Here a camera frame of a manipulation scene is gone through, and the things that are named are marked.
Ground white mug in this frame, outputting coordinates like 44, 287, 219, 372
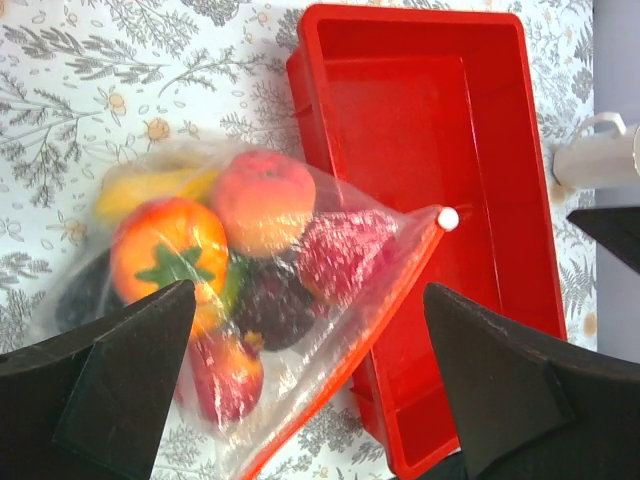
552, 112, 639, 189

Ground green orange mango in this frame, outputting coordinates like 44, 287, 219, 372
220, 253, 250, 315

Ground orange red tomato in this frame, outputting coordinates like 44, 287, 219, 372
110, 197, 229, 335

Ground clear zip bag orange zipper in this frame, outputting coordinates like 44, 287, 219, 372
32, 141, 459, 479

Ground wrinkled red fruit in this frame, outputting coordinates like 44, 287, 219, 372
296, 209, 399, 307

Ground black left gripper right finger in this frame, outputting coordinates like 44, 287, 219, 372
424, 283, 639, 479

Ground glossy red apple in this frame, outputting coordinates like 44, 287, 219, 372
174, 331, 264, 428

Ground red plastic tray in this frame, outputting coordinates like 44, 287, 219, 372
287, 4, 566, 479

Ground dark grape bunch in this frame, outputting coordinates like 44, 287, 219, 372
54, 250, 125, 332

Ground peach fruit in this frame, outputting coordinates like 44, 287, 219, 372
210, 149, 316, 258

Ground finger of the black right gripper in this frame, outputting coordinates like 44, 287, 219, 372
567, 206, 640, 273

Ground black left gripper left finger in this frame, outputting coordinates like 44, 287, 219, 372
1, 281, 195, 479

